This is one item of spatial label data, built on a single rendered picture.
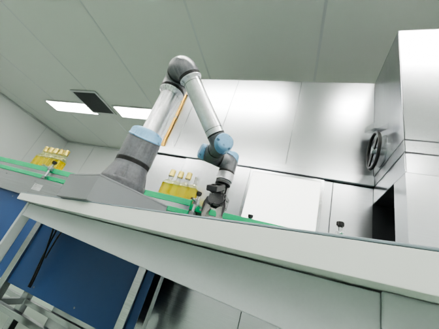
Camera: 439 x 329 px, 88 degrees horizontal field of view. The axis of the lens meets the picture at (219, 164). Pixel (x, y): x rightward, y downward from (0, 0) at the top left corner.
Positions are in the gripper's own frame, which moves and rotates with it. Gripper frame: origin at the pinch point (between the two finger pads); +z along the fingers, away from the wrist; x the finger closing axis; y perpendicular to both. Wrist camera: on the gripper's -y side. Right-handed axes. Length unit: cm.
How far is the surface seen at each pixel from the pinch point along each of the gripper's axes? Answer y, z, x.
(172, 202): 12.4, -8.1, 27.1
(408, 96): 6, -79, -73
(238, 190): 38.4, -30.8, 3.1
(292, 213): 40, -24, -30
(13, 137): 205, -120, 615
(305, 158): 42, -61, -32
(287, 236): -63, 11, -34
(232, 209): 38.4, -18.6, 3.0
